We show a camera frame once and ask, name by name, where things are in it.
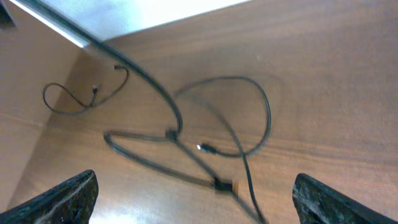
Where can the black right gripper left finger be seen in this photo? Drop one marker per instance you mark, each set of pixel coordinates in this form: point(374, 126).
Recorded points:
point(72, 201)

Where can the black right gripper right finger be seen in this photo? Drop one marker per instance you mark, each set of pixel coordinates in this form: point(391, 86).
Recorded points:
point(316, 202)

